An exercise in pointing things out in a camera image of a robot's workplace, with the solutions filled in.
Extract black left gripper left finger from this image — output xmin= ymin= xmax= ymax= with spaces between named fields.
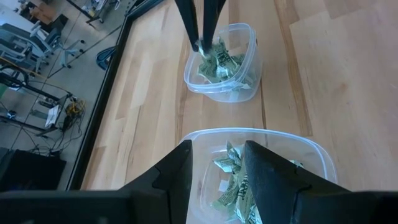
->
xmin=120 ymin=139 xmax=194 ymax=224

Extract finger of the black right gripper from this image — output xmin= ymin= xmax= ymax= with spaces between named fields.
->
xmin=174 ymin=0 xmax=200 ymax=53
xmin=201 ymin=0 xmax=227 ymax=53

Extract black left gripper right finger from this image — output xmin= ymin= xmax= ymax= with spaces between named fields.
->
xmin=244 ymin=139 xmax=349 ymax=224

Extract bills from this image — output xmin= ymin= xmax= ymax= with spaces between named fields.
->
xmin=213 ymin=39 xmax=242 ymax=68

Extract large clear plastic container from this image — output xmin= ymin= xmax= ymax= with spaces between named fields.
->
xmin=180 ymin=127 xmax=339 ymax=224

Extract small clear plastic container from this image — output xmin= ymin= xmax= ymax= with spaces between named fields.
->
xmin=183 ymin=22 xmax=264 ymax=103

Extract black workbench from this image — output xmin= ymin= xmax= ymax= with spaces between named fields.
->
xmin=65 ymin=0 xmax=131 ymax=25

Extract white paper on desk base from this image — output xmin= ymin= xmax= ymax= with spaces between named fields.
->
xmin=44 ymin=105 xmax=60 ymax=129

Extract brown cardboard box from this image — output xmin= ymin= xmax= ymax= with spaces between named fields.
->
xmin=19 ymin=0 xmax=68 ymax=30

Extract grey office chair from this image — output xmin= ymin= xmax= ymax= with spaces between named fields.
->
xmin=0 ymin=22 xmax=85 ymax=74

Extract black rolling desk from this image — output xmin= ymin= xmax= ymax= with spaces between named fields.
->
xmin=0 ymin=62 xmax=74 ymax=138

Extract dark frame clamp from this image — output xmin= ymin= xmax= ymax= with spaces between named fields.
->
xmin=95 ymin=45 xmax=116 ymax=71

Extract yellow coiled cable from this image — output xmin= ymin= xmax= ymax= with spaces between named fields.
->
xmin=65 ymin=98 xmax=86 ymax=116

